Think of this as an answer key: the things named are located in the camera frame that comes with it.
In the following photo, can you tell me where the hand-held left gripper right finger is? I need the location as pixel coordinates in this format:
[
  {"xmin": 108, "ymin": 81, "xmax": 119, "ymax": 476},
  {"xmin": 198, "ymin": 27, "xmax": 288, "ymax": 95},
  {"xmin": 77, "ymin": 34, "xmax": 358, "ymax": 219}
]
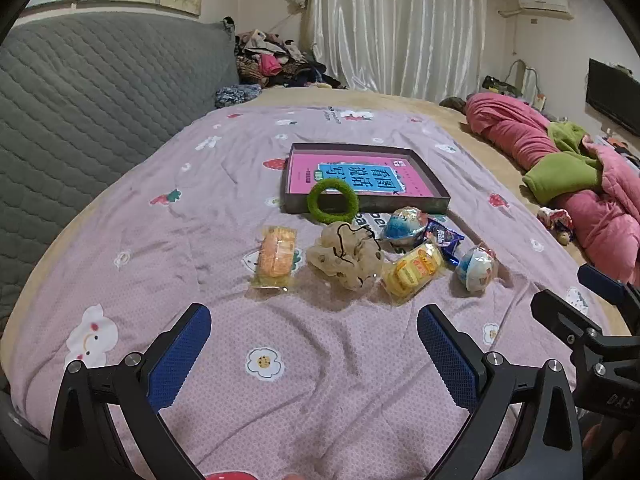
[{"xmin": 416, "ymin": 304, "xmax": 585, "ymax": 480}]

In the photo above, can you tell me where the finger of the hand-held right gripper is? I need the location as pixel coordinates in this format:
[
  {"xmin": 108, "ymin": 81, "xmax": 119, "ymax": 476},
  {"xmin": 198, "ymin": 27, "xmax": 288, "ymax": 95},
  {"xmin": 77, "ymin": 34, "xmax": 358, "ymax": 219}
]
[
  {"xmin": 531, "ymin": 290, "xmax": 606, "ymax": 351},
  {"xmin": 576, "ymin": 263, "xmax": 640, "ymax": 321}
]

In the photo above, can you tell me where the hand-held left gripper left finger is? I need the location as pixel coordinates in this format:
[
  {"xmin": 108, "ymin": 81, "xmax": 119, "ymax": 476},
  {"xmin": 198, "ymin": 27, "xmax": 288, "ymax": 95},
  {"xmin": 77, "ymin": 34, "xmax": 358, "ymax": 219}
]
[{"xmin": 48, "ymin": 303, "xmax": 212, "ymax": 480}]

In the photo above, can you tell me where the white and blue toy egg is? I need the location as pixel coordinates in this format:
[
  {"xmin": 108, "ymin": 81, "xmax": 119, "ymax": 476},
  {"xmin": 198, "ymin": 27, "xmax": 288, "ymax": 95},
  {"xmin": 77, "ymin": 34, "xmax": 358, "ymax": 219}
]
[{"xmin": 454, "ymin": 244, "xmax": 498, "ymax": 293}]

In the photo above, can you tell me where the yellow snack cake packet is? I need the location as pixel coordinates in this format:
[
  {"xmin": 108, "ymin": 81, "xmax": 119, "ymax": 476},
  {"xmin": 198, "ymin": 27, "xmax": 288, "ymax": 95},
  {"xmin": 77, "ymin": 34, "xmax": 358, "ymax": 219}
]
[{"xmin": 381, "ymin": 241, "xmax": 447, "ymax": 306}]

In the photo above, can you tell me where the blue cookie packet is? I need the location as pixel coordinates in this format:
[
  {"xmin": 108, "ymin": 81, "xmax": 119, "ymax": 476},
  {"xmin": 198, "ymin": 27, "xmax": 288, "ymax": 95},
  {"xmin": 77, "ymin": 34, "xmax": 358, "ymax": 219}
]
[{"xmin": 425, "ymin": 217, "xmax": 466, "ymax": 266}]

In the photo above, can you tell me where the orange snack packet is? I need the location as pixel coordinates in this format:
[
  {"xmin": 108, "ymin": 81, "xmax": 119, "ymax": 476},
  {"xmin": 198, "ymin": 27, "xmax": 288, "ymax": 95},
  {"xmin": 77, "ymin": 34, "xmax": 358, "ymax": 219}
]
[{"xmin": 250, "ymin": 225, "xmax": 299, "ymax": 291}]

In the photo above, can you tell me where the beige dotted scrunchie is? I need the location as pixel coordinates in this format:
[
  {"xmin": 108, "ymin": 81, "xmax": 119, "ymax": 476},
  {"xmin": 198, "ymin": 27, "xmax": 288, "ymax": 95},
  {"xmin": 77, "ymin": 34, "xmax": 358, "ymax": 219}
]
[{"xmin": 306, "ymin": 222, "xmax": 385, "ymax": 292}]

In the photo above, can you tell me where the dark shallow box tray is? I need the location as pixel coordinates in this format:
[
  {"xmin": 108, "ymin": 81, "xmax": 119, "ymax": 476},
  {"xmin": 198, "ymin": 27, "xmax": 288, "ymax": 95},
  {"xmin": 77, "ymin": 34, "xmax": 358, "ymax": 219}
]
[{"xmin": 281, "ymin": 143, "xmax": 451, "ymax": 216}]

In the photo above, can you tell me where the black hair tie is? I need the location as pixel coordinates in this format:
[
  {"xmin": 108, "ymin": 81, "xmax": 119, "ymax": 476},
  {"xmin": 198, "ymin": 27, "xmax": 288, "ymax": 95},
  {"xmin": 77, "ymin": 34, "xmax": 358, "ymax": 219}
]
[{"xmin": 335, "ymin": 223, "xmax": 383, "ymax": 281}]

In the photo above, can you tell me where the green fuzzy scrunchie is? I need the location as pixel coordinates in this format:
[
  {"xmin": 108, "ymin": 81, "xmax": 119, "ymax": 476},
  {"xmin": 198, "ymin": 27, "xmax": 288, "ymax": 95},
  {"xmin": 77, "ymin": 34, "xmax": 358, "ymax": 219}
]
[{"xmin": 307, "ymin": 180, "xmax": 360, "ymax": 224}]

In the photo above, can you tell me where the person's right hand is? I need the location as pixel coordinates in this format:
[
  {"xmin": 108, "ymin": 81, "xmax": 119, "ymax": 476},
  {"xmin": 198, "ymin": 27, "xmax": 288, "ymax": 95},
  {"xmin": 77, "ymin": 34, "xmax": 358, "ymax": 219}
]
[{"xmin": 581, "ymin": 422, "xmax": 622, "ymax": 467}]

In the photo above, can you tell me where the green blanket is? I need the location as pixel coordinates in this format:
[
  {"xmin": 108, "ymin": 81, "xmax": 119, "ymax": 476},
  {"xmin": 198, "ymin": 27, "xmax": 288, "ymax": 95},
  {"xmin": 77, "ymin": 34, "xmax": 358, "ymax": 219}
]
[{"xmin": 522, "ymin": 121, "xmax": 606, "ymax": 206}]

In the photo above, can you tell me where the pink quilt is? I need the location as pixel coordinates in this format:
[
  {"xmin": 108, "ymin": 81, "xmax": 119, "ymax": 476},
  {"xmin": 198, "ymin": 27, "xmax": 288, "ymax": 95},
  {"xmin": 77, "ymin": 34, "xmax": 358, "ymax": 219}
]
[{"xmin": 462, "ymin": 92, "xmax": 640, "ymax": 286}]

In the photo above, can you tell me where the purple printed blanket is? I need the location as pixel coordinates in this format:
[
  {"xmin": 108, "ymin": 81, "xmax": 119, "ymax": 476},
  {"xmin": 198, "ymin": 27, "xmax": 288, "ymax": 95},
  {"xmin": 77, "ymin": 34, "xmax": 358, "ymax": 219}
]
[{"xmin": 10, "ymin": 105, "xmax": 616, "ymax": 480}]

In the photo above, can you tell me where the black television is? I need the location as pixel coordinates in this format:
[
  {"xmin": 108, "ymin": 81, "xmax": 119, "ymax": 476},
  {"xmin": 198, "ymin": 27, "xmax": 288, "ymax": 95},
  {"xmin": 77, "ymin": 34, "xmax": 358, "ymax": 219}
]
[{"xmin": 586, "ymin": 58, "xmax": 640, "ymax": 137}]

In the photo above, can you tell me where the beige bed sheet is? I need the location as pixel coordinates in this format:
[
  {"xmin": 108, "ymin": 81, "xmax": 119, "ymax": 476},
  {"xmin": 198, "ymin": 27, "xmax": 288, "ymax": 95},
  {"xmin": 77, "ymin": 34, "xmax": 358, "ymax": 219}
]
[{"xmin": 0, "ymin": 85, "xmax": 640, "ymax": 480}]

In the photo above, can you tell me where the arched mirror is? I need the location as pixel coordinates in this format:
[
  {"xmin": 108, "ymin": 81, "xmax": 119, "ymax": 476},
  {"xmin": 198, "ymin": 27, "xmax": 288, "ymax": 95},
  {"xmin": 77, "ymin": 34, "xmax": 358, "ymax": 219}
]
[{"xmin": 507, "ymin": 59, "xmax": 542, "ymax": 97}]

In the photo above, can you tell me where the pink and blue book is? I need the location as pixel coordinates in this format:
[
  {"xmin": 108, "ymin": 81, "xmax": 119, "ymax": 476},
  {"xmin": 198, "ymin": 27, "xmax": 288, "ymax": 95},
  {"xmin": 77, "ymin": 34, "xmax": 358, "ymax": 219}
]
[{"xmin": 287, "ymin": 152, "xmax": 441, "ymax": 198}]

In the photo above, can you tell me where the black bag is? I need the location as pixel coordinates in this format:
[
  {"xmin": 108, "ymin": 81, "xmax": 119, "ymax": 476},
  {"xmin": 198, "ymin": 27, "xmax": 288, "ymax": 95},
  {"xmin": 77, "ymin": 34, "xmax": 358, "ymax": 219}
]
[{"xmin": 481, "ymin": 75, "xmax": 521, "ymax": 96}]

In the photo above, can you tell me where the blue floral cloth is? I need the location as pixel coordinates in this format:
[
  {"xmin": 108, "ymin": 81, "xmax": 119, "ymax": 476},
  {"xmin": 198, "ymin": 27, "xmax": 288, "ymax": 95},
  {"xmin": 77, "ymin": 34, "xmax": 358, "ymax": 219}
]
[{"xmin": 215, "ymin": 83, "xmax": 262, "ymax": 108}]

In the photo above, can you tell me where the grey quilted headboard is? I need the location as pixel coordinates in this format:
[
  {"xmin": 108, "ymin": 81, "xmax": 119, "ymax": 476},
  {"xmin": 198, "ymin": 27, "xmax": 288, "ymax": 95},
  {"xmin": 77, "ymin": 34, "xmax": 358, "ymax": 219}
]
[{"xmin": 0, "ymin": 10, "xmax": 241, "ymax": 331}]

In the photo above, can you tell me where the white air conditioner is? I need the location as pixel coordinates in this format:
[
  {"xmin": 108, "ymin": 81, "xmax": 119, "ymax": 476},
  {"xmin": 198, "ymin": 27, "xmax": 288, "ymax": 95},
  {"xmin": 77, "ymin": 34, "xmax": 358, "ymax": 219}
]
[{"xmin": 517, "ymin": 0, "xmax": 572, "ymax": 21}]

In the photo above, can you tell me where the pile of clothes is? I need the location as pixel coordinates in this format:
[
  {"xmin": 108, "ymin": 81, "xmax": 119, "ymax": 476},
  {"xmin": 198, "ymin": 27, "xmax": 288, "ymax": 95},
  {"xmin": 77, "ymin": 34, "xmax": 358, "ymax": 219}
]
[{"xmin": 235, "ymin": 27, "xmax": 348, "ymax": 91}]

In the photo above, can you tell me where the white curtain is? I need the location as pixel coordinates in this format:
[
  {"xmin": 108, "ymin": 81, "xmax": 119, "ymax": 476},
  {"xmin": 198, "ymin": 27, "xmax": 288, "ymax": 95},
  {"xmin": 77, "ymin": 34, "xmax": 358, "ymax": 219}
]
[{"xmin": 300, "ymin": 0, "xmax": 488, "ymax": 101}]

